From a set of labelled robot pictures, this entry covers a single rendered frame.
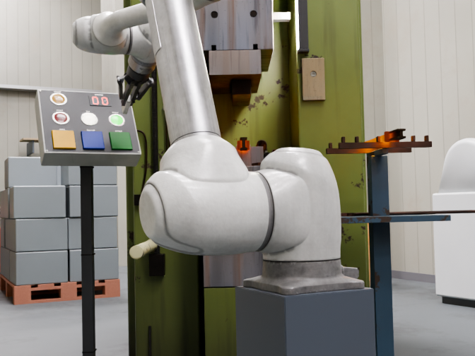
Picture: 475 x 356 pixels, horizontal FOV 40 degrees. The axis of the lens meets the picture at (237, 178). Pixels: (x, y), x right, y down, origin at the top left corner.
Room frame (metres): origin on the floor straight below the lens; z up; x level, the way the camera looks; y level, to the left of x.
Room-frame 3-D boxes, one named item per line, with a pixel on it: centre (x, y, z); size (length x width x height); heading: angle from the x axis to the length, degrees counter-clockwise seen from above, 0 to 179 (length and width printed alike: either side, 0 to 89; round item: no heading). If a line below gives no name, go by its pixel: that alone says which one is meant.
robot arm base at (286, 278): (1.33, -0.14, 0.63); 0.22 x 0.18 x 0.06; 117
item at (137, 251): (2.42, 0.34, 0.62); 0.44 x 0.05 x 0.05; 0
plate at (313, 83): (2.64, -0.31, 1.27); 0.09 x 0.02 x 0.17; 90
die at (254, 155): (2.72, 0.00, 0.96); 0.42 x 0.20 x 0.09; 0
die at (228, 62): (2.72, 0.00, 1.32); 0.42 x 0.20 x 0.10; 0
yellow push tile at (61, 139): (2.27, 0.60, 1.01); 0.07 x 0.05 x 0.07; 115
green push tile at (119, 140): (2.35, 0.41, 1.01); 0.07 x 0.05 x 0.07; 115
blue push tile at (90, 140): (2.31, 0.51, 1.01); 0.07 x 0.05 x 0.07; 115
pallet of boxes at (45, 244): (6.27, 1.73, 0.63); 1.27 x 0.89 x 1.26; 25
